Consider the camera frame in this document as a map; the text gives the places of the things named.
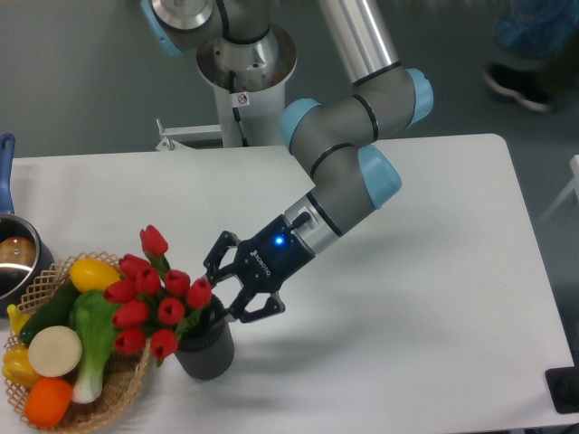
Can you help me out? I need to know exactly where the white round radish slice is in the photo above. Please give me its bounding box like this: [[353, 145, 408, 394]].
[[28, 325, 82, 377]]

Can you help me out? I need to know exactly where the yellow bell pepper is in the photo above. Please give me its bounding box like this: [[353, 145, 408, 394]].
[[3, 344, 41, 389]]

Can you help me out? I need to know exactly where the red tulip bouquet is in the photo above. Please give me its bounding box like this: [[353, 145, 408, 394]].
[[103, 225, 213, 364]]

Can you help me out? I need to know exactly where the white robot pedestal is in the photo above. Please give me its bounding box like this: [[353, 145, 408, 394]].
[[214, 84, 286, 134]]

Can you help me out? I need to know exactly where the black device at table edge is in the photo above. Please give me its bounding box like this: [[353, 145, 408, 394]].
[[545, 367, 578, 414]]

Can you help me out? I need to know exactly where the blue handled saucepan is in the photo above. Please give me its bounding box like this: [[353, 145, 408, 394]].
[[1, 133, 53, 318]]

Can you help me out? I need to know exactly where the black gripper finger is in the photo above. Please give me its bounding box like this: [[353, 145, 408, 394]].
[[225, 288, 286, 324], [203, 231, 240, 288]]

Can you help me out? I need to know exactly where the white metal base frame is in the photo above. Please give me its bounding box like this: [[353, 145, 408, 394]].
[[156, 118, 283, 151]]

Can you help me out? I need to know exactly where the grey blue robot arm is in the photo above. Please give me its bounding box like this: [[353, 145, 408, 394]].
[[141, 1, 433, 323]]

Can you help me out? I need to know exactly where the green bok choy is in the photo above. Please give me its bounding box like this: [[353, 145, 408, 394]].
[[69, 289, 119, 404]]

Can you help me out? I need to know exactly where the dark grey ribbed vase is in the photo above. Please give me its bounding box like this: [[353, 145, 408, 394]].
[[176, 296, 234, 381]]

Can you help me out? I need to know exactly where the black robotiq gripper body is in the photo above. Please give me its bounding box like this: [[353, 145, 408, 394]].
[[234, 214, 315, 294]]

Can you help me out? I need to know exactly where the dark green cucumber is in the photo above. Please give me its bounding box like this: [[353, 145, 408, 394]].
[[19, 280, 81, 344]]

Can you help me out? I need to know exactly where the blue plastic bag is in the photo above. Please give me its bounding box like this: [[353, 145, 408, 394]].
[[491, 1, 578, 59]]

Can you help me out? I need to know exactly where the black white shoe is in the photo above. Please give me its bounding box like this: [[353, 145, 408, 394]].
[[483, 63, 553, 113]]

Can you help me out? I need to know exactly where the black cable on pedestal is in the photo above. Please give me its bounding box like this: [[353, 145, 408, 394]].
[[228, 70, 250, 148]]

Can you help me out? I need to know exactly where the yellow squash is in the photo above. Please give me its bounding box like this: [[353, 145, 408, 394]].
[[69, 258, 120, 293]]

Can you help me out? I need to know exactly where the yellow banana tip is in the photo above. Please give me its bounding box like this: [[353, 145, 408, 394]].
[[6, 304, 31, 335]]

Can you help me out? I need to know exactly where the white furniture frame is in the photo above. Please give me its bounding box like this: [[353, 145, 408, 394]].
[[540, 155, 578, 222]]

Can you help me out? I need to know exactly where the orange fruit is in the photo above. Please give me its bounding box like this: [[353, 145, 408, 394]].
[[24, 377, 72, 429]]

